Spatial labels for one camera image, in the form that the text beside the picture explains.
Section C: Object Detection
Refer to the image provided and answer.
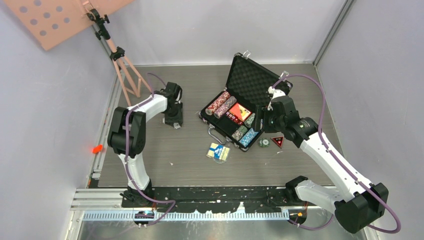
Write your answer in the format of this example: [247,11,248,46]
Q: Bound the orange clip on rail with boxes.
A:
[92,144,103,154]

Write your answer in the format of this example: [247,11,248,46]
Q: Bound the dark green chip pile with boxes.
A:
[258,138,270,148]

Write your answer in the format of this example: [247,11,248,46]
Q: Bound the red playing card deck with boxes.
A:
[229,102,252,122]

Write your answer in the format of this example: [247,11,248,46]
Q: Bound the light blue chip stack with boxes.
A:
[239,128,258,147]

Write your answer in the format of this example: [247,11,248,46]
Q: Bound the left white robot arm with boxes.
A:
[107,82,183,207]

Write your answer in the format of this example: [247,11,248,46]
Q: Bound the black poker chip case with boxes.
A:
[199,52,280,152]

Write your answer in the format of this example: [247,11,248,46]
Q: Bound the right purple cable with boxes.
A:
[271,73,402,234]

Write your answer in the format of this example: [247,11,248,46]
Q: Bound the blue playing card deck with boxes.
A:
[206,143,231,164]

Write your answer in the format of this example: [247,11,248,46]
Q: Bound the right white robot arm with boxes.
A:
[253,96,389,234]

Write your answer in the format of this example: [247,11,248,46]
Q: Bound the grey camo chip stack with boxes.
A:
[231,125,248,141]

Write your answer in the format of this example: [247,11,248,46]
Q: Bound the red triangle all-in button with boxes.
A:
[270,136,284,149]

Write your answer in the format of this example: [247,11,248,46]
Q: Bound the red poker chip stack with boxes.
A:
[205,91,231,116]

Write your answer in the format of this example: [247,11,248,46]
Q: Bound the purple cable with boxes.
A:
[271,73,402,234]
[123,72,177,228]

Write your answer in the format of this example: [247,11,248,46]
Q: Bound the green poker chip stack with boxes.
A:
[244,113,256,128]

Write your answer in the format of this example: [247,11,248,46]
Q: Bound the pink music stand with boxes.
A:
[4,0,147,98]

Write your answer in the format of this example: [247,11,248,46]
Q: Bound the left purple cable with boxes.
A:
[123,72,177,228]

